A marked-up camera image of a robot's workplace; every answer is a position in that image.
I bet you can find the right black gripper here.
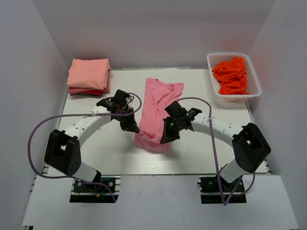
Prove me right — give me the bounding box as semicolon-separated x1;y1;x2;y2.
161;118;183;145

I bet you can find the pink t-shirt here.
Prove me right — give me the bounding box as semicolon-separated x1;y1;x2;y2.
67;69;110;95
134;78;184;153

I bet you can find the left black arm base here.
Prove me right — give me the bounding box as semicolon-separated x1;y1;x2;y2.
70;175;121;204

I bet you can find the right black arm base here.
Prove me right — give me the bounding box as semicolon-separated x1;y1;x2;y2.
197;176;247;204

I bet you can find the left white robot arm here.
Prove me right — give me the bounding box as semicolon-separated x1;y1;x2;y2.
44;90;140;191

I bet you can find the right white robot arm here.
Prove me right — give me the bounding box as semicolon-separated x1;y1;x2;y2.
160;101;271;191

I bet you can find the folded red t-shirt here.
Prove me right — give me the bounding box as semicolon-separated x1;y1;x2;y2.
82;90;103;96

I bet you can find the folded dark t-shirt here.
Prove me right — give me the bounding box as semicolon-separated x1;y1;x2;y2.
78;93;102;98

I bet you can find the folded pink t-shirt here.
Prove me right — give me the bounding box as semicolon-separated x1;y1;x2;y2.
67;69;110;95

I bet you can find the folded salmon t-shirt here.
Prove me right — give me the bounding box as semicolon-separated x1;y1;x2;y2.
67;58;110;91

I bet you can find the orange crumpled t-shirt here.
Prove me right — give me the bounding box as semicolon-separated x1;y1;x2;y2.
212;57;249;95

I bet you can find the white plastic basket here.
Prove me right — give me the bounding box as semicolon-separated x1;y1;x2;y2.
207;53;262;104

